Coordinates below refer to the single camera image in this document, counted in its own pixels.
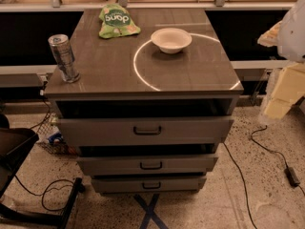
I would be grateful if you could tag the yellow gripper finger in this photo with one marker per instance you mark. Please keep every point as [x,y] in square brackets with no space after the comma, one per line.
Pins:
[288,89]
[269,37]

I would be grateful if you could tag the white paper bowl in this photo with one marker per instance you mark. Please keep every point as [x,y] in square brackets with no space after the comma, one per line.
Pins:
[171,40]

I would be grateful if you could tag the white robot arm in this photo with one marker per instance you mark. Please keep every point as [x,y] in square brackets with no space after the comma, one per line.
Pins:
[289,37]

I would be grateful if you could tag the silver redbull can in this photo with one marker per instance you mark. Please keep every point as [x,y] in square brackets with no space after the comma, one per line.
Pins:
[63,55]

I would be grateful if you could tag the black power adapter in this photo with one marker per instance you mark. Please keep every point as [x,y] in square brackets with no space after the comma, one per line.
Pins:
[292,177]

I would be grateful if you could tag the grey drawer cabinet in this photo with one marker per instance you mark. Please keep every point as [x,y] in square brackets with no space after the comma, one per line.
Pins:
[129,77]

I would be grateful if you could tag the top grey drawer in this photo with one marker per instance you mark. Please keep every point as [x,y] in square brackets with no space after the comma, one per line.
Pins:
[144,131]

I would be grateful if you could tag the grey drawer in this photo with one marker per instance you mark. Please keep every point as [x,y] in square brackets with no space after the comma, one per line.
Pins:
[145,165]
[144,131]
[147,184]

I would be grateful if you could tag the green chip bag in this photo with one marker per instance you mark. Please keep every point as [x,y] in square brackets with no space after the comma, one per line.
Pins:
[116,22]

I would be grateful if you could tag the middle grey drawer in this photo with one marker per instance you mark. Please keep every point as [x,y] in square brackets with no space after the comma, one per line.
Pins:
[145,165]

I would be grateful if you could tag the bottom grey drawer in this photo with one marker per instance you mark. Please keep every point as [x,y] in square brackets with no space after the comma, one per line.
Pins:
[147,184]

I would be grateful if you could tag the wire basket with items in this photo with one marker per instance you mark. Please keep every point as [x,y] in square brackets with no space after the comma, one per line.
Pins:
[51,139]

